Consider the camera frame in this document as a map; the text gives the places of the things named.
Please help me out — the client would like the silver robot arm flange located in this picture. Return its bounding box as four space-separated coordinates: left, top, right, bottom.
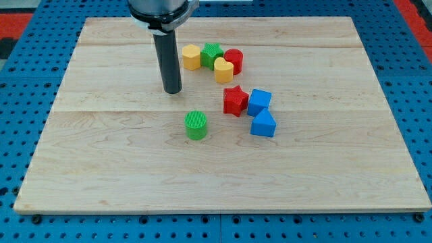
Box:
127 0 200 35

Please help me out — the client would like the green circle block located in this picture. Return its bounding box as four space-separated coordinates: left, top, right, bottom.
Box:
184 111 207 140

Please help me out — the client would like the red star block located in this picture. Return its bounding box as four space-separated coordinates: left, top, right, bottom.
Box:
223 86 249 117

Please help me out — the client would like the yellow heart block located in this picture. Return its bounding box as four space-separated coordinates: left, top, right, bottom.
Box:
213 57 234 84

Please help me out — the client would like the red circle block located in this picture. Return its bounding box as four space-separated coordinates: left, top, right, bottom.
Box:
223 49 244 75

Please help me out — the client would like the green star block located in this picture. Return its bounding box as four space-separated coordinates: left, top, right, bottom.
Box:
200 43 224 71

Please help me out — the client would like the blue triangle block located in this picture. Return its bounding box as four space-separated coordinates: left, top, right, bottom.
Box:
250 108 277 137

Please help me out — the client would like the blue cube block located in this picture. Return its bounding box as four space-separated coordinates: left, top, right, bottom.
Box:
247 89 272 117

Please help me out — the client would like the light wooden board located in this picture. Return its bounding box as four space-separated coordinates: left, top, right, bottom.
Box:
14 17 431 215

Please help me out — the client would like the yellow hexagon block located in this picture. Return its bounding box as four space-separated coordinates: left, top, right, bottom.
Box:
182 45 201 71

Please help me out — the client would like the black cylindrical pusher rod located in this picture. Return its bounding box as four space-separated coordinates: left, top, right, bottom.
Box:
153 30 182 94

